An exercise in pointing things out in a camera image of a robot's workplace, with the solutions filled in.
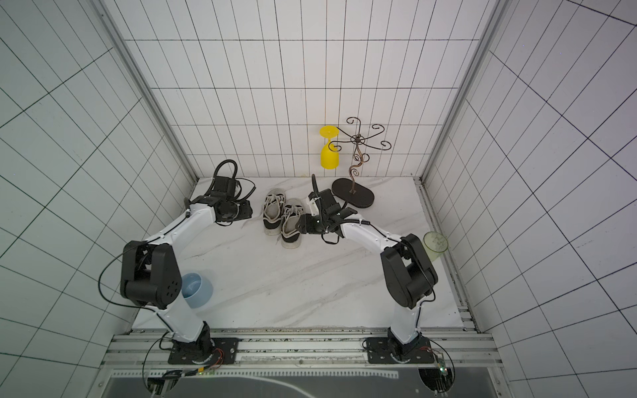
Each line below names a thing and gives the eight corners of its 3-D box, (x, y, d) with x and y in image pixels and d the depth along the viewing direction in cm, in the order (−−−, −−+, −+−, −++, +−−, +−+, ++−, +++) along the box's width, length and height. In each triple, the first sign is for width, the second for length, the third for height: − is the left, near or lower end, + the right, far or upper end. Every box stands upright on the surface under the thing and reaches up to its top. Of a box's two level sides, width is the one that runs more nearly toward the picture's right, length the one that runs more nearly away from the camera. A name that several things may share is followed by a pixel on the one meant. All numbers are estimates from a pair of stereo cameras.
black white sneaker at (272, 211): (262, 236, 101) (259, 226, 95) (270, 196, 115) (267, 184, 109) (281, 236, 101) (278, 226, 95) (286, 196, 115) (284, 185, 109)
